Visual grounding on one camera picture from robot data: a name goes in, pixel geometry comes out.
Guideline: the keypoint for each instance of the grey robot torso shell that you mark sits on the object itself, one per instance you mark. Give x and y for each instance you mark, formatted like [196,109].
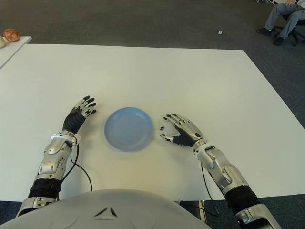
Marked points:
[59,212]

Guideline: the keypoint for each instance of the white side table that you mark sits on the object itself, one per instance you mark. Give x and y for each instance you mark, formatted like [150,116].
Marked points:
[12,50]

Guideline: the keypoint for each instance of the black office chair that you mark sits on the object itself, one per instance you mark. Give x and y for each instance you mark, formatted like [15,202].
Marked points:
[299,35]

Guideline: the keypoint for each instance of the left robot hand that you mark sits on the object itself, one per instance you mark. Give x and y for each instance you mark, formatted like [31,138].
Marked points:
[74,120]

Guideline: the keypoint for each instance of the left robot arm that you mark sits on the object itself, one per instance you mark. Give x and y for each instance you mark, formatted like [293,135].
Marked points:
[53,157]

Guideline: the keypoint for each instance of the beige round fruit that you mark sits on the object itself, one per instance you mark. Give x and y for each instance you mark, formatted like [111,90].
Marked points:
[2,42]

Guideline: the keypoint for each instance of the blue round plate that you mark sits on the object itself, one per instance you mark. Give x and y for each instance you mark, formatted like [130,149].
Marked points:
[128,130]

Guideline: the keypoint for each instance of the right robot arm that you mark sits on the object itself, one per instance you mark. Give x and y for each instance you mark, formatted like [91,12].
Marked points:
[221,167]

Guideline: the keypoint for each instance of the brown round bread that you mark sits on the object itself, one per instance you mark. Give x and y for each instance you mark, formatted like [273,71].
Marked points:
[10,35]

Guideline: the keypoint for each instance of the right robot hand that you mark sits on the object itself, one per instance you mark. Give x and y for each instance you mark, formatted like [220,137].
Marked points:
[189,133]

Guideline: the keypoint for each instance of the seated person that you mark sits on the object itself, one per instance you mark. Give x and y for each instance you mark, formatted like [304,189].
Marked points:
[274,14]

